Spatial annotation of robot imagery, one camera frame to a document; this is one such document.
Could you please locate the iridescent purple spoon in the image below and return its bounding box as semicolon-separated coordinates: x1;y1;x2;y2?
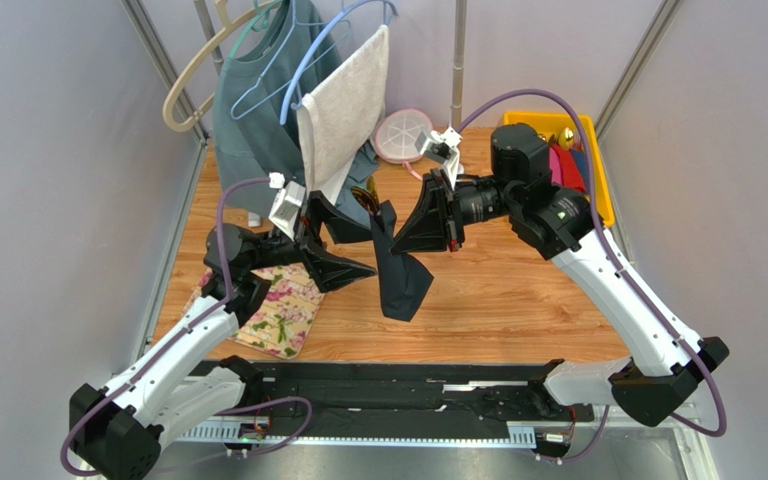
351;176;381;215

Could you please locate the white hanging towel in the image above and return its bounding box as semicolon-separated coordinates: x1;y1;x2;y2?
296;25;390;203

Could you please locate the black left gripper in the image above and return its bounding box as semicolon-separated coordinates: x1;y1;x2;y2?
246;191;378;293

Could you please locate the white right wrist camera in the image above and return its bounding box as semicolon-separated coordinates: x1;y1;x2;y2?
414;126;464;188

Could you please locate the light blue clothes hanger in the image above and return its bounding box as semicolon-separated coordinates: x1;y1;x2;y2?
229;0;372;125

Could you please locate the red rolled napkin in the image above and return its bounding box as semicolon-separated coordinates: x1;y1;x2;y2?
550;145;585;193

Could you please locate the pink rolled napkin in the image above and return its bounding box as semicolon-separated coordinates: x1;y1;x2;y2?
549;147;563;185

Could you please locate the metal rack pole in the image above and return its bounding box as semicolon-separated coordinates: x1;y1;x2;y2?
449;0;468;127

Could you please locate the pink white mesh basket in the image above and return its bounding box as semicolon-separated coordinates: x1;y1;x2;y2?
371;108;433;180

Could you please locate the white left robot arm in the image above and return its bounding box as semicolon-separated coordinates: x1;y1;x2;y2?
60;191;376;479

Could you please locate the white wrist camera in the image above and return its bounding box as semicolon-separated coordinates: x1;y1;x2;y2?
268;172;306;240
414;126;464;188

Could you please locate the yellow plastic bin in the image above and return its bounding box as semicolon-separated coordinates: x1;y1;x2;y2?
503;110;617;229

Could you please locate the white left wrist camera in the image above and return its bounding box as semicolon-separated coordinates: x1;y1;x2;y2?
268;172;306;240

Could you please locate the black paper napkin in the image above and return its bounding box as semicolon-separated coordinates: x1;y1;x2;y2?
370;201;434;322

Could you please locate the beige clothes hanger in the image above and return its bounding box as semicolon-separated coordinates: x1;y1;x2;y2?
158;1;274;133

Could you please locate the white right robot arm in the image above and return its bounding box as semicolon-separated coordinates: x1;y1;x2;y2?
391;123;729;427

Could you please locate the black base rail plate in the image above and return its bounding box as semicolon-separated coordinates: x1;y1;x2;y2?
241;361;600;442

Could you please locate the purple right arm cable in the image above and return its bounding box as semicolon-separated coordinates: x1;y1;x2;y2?
457;88;729;465

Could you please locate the gold spoon in bin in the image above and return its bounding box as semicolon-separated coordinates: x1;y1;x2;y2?
557;127;577;150

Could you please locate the navy rolled napkin right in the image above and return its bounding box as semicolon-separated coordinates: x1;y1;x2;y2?
570;149;591;192

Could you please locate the teal clothes hanger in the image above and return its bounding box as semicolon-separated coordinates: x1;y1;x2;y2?
224;1;290;64

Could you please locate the floral placemat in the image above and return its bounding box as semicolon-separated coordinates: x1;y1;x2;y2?
209;264;325;360

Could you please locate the teal hanging shirt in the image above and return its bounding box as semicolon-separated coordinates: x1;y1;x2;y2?
213;1;378;227

